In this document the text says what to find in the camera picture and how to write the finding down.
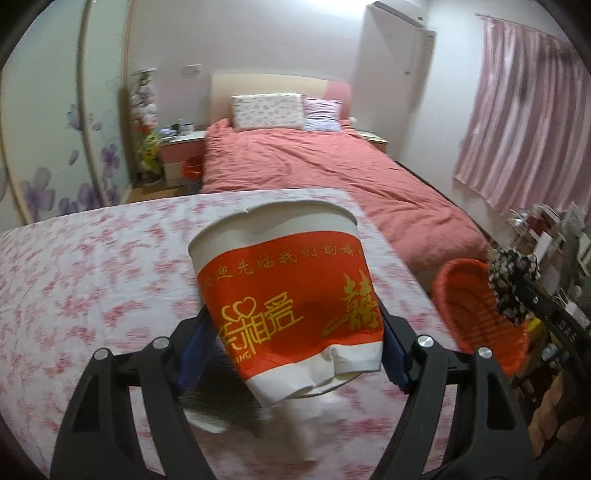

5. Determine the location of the black daisy print cloth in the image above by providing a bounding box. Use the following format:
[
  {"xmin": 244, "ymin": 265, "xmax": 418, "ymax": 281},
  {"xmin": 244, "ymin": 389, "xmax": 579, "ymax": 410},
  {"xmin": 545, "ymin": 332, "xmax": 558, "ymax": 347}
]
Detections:
[{"xmin": 488, "ymin": 248, "xmax": 540, "ymax": 327}]

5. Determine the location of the red white paper cup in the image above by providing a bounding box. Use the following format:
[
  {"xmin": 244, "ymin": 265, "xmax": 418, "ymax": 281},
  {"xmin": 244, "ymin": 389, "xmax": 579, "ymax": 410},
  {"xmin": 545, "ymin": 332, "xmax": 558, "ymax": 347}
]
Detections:
[{"xmin": 187, "ymin": 200, "xmax": 384, "ymax": 407}]

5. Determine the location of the orange plastic laundry basket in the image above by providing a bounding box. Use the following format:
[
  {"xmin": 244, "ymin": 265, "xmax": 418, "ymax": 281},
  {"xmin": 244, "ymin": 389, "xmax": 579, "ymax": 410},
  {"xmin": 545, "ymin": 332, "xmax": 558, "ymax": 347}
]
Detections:
[{"xmin": 431, "ymin": 259, "xmax": 529, "ymax": 377}]

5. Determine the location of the cluttered white shelf rack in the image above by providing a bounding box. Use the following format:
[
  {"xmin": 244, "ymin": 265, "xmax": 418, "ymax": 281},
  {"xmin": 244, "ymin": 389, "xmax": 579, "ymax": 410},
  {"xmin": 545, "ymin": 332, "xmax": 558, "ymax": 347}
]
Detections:
[{"xmin": 506, "ymin": 203, "xmax": 590, "ymax": 316}]

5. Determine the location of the floral pink white tablecloth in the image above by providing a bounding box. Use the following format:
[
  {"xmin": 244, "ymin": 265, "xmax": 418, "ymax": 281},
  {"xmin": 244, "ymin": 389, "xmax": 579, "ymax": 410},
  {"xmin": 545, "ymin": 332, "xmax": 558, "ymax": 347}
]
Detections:
[{"xmin": 1, "ymin": 189, "xmax": 455, "ymax": 479}]

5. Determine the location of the coral pink bed duvet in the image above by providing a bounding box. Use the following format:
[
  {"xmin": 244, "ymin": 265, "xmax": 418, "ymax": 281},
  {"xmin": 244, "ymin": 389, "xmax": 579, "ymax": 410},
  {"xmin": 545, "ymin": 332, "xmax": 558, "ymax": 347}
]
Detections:
[{"xmin": 202, "ymin": 119, "xmax": 488, "ymax": 274}]

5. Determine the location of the pink striped curtain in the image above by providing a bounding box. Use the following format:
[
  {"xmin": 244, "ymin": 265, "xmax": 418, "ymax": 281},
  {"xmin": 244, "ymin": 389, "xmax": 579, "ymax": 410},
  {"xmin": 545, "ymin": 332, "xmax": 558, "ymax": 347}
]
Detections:
[{"xmin": 454, "ymin": 16, "xmax": 590, "ymax": 214}]

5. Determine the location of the pink white nightstand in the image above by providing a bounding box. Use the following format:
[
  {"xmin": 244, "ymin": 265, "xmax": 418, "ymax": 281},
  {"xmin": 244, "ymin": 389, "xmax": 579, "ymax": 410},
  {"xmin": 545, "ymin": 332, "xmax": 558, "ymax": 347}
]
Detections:
[{"xmin": 160, "ymin": 130, "xmax": 206, "ymax": 188}]

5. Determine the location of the far bedside table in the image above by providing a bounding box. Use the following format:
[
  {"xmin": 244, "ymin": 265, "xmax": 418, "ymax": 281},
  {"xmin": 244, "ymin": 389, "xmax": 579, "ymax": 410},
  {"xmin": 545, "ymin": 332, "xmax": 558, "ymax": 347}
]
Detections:
[{"xmin": 358, "ymin": 131, "xmax": 389, "ymax": 153}]

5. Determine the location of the white floral pillow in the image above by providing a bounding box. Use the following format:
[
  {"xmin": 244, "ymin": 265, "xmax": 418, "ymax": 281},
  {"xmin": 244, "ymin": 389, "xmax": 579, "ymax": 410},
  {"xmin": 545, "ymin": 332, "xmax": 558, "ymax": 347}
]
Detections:
[{"xmin": 231, "ymin": 93, "xmax": 304, "ymax": 131}]

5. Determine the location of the pink striped pillow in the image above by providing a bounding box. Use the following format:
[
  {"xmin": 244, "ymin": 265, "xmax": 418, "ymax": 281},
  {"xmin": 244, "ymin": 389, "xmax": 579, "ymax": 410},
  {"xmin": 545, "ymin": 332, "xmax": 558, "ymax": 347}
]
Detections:
[{"xmin": 304, "ymin": 96, "xmax": 342, "ymax": 133}]

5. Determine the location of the stack of plush toys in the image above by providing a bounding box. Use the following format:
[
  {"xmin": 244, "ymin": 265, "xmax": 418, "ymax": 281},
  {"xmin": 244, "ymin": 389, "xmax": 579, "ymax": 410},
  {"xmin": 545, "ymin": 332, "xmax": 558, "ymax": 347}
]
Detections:
[{"xmin": 129, "ymin": 68, "xmax": 163, "ymax": 185}]

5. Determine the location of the cream pink headboard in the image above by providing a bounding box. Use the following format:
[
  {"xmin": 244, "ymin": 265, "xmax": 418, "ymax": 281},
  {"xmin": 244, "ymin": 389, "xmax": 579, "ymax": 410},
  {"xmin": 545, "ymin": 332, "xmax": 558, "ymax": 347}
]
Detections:
[{"xmin": 209, "ymin": 73, "xmax": 352, "ymax": 124}]

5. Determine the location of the sliding wardrobe with purple flowers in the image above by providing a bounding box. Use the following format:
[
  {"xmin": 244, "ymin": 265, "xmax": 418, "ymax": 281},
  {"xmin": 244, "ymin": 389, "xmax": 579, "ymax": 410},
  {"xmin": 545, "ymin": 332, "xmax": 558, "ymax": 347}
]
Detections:
[{"xmin": 1, "ymin": 1, "xmax": 132, "ymax": 231}]

